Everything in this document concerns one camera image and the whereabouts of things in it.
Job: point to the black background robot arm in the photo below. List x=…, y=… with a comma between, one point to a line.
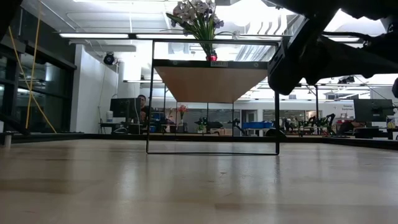
x=237, y=124
x=320, y=121
x=211, y=124

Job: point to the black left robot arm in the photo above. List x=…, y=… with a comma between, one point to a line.
x=5, y=11

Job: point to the black computer monitor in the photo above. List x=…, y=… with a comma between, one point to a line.
x=124, y=107
x=373, y=109

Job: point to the black metal frame shelf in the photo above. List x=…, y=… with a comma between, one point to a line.
x=211, y=84

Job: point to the white plastic jug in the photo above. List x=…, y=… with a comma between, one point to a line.
x=109, y=116

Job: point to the black background station frame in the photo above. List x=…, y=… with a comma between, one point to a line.
x=316, y=109

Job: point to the person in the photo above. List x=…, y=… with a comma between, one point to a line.
x=142, y=100
x=346, y=127

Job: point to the white shelf label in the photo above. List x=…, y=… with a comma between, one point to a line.
x=219, y=64

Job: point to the small green potted plant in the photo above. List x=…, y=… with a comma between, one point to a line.
x=201, y=127

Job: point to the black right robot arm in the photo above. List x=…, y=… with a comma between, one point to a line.
x=342, y=59

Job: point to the dark office desk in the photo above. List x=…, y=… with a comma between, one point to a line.
x=107, y=124
x=373, y=132

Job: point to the pink flower bouquet vase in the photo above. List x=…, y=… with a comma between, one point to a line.
x=182, y=109

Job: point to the silver spiral ventilation duct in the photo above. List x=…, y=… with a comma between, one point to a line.
x=286, y=28

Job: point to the blue plastic bin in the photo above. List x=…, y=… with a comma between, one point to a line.
x=257, y=125

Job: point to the brown cardboard box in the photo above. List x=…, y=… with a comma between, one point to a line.
x=223, y=131

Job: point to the yellow and blue box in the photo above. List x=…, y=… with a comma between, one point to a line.
x=390, y=122

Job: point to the black metal table frame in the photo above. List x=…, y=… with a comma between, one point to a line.
x=93, y=137

